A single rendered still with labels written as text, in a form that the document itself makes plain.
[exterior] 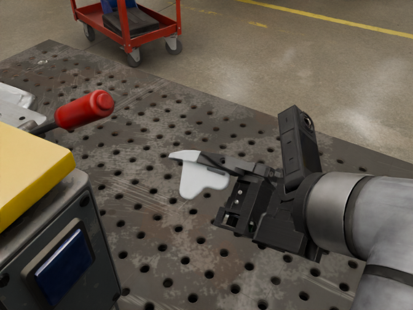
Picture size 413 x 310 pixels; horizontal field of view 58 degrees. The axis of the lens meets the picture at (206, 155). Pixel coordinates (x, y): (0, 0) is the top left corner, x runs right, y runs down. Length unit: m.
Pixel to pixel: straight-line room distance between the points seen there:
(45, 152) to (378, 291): 0.23
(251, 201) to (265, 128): 0.56
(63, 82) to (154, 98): 0.30
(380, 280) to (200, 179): 0.23
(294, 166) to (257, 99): 1.95
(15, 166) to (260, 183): 0.27
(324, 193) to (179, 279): 0.37
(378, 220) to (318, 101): 2.10
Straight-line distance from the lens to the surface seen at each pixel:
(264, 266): 0.68
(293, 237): 0.37
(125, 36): 2.51
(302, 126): 0.45
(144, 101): 1.05
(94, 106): 0.26
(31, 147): 0.19
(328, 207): 0.34
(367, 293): 0.30
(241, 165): 0.42
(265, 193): 0.41
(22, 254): 0.18
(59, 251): 0.19
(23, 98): 0.55
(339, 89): 2.57
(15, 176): 0.18
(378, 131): 2.27
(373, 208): 0.32
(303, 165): 0.40
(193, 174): 0.45
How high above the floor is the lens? 1.27
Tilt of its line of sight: 42 degrees down
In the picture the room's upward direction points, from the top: straight up
